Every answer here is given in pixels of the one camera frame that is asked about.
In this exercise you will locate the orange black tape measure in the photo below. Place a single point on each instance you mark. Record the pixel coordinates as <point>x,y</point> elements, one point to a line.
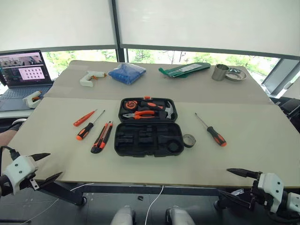
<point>130,105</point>

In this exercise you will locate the grey tape roll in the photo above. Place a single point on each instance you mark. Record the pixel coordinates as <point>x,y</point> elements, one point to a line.
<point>190,145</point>

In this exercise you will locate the bystander bare forearm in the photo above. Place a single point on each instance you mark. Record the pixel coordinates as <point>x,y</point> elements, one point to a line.
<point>5,138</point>

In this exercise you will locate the blue bag of pellets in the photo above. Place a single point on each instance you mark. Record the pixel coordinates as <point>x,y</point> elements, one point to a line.
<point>127,72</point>

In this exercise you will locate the grey tilted window sash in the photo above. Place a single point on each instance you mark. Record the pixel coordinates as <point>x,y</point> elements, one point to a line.
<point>279,79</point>

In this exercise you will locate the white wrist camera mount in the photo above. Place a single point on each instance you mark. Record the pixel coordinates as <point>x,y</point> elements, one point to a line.
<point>20,167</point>
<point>272,185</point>

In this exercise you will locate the black table frame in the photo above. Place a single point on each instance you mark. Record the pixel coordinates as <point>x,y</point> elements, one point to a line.
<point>117,189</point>

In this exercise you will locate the dark window frame post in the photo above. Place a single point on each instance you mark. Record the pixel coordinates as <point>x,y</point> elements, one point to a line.
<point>122,55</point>

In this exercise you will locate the black tool case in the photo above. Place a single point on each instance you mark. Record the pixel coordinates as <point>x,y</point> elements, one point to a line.
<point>140,151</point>

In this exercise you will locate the white side desk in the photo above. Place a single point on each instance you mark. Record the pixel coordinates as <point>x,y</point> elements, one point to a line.
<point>14,114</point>

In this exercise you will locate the green flat package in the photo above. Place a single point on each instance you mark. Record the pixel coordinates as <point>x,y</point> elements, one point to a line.
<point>178,71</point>

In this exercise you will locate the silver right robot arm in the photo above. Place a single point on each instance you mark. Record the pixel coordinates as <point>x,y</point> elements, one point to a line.
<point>294,201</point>

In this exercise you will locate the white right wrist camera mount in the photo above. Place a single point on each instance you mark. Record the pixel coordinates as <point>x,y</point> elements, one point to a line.
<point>272,185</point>

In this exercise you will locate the stainless steel round dish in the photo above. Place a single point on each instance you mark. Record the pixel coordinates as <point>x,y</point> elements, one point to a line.
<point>236,76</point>

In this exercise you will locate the black office chair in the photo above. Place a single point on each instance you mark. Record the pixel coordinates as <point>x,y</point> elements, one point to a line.
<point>289,105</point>

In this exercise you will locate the narrow white roller blind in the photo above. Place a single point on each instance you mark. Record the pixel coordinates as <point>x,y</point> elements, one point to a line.
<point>58,23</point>

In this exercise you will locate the stainless steel cup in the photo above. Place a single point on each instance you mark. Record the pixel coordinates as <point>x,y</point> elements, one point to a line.
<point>219,75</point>

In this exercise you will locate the small black floor object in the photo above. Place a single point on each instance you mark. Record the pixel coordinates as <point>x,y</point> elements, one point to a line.
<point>140,198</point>

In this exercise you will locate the black orange utility knife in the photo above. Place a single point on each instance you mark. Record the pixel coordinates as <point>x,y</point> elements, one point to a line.
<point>100,139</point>

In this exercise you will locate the grey rounded shape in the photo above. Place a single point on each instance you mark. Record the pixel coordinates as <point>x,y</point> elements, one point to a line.
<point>123,216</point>
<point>179,216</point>

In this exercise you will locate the grey open laptop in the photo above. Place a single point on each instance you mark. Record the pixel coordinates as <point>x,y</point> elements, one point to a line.
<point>14,93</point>

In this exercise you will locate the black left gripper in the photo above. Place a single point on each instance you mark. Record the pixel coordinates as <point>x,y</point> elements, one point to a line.
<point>26,183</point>

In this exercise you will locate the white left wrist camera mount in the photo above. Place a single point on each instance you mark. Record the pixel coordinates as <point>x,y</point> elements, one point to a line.
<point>20,167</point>

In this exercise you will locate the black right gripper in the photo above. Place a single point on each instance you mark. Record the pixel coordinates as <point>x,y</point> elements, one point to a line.
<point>257,195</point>

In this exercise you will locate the wide white roller blind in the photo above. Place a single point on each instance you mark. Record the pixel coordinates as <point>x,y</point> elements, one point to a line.
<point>199,23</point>

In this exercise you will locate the small dark glossy object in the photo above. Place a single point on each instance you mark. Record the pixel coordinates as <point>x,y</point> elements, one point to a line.
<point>233,69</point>

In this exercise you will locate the orange tester screwdriver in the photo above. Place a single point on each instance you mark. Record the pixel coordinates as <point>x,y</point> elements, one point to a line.
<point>80,121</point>

